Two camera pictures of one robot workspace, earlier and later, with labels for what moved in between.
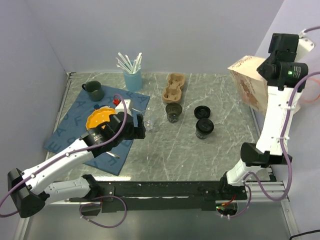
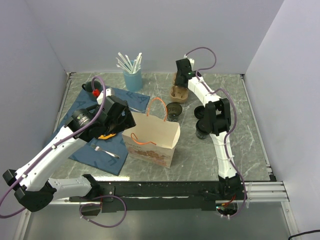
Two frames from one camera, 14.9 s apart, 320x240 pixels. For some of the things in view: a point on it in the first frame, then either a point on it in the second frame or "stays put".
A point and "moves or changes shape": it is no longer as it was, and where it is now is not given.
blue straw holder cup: (133, 81) stays put
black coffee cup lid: (204, 126) stays put
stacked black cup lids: (202, 112) stays put
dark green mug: (93, 88) stays put
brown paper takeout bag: (253, 85) -> (153, 138)
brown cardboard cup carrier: (173, 93) moves or changes shape
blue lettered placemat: (73, 125) stays put
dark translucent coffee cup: (173, 110) stays put
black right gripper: (259, 69) -> (177, 83)
